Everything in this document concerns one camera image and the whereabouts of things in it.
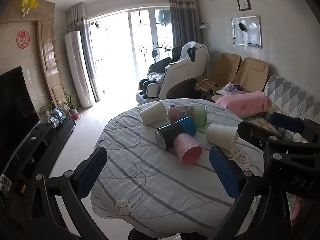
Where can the black television cabinet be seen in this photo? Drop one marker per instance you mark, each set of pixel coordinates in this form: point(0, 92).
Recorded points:
point(50, 140)

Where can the blue plastic cup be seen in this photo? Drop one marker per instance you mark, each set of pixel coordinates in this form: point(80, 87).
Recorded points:
point(189, 126)

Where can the small photo card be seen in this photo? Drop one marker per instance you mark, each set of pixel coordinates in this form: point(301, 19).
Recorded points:
point(5, 183)

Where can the pink and green clear cup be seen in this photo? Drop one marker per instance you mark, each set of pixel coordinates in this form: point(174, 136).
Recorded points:
point(187, 112)

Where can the white standing air conditioner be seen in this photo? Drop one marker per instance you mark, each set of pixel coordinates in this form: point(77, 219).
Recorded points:
point(78, 70)

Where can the wall whiteboard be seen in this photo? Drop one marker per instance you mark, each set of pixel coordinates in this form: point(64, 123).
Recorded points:
point(246, 32)

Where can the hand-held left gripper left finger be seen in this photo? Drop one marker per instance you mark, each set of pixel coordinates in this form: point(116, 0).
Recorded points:
point(87, 175)

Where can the white and black massage chair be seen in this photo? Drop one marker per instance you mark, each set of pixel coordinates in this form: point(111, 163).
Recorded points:
point(180, 77)

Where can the standing photo frame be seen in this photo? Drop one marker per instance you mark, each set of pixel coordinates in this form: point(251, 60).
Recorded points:
point(60, 113)

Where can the striped grey table cloth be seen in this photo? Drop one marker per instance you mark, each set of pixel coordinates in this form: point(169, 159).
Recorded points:
point(150, 185)

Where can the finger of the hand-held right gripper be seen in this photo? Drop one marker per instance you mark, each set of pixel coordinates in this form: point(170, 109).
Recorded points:
point(287, 121)
point(255, 132)

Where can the red round wall decoration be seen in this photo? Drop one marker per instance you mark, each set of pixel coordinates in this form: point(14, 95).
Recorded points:
point(23, 39)

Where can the beige folding chair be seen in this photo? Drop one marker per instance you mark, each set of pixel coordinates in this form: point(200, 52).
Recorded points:
point(252, 73)
point(225, 70)

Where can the white paper cup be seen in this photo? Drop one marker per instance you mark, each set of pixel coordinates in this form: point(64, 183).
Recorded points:
point(153, 113)
point(221, 135)

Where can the white cloth on massage chair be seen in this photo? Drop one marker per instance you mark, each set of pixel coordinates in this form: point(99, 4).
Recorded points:
point(197, 46)

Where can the black lamp stand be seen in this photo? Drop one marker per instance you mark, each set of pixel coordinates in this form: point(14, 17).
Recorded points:
point(155, 53)

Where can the small potted plant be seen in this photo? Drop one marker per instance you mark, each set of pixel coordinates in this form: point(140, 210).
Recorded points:
point(48, 107)

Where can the black cup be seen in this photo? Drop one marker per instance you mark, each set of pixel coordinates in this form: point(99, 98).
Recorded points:
point(170, 135)

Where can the pink plastic cup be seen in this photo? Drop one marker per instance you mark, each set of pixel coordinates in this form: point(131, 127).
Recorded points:
point(187, 150)

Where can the black television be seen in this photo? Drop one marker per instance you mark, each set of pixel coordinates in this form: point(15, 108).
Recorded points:
point(15, 110)

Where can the sofa with patterned cover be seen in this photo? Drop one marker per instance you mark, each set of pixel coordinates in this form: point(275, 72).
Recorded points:
point(287, 97)

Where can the white wall shelf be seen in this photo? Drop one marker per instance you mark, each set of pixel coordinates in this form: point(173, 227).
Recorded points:
point(204, 25)

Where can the potted plant in red pot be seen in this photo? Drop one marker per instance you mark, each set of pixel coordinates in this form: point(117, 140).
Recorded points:
point(72, 107)

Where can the pink rolled towel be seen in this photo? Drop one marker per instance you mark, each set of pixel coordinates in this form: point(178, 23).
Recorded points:
point(241, 105)

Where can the purple floral pillow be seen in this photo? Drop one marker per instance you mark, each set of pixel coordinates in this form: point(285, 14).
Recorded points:
point(231, 89)

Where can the black framed wall picture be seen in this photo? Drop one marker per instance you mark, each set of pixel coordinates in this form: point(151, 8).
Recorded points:
point(243, 2)

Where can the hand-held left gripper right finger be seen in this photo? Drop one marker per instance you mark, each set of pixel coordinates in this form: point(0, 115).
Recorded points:
point(223, 173)

